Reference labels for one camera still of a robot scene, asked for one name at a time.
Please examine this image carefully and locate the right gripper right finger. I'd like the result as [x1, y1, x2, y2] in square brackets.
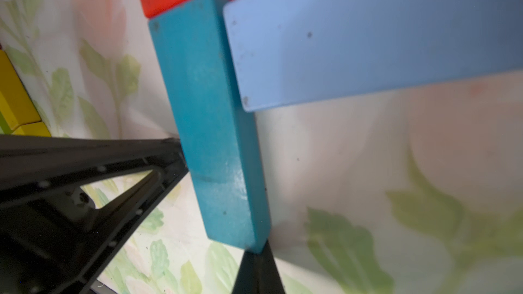
[232, 242, 285, 294]

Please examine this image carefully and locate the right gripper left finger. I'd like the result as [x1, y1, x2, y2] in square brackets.
[1, 135, 188, 293]

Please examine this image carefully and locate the yellow block crosswise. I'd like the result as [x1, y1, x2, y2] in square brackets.
[12, 122, 51, 137]

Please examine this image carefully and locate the short yellow block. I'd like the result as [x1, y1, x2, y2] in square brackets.
[1, 50, 42, 132]

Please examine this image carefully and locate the teal block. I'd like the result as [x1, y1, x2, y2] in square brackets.
[148, 0, 271, 253]

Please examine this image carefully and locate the light blue block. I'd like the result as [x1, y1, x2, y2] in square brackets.
[223, 0, 522, 112]

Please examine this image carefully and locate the green block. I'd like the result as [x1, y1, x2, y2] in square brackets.
[0, 114, 12, 135]

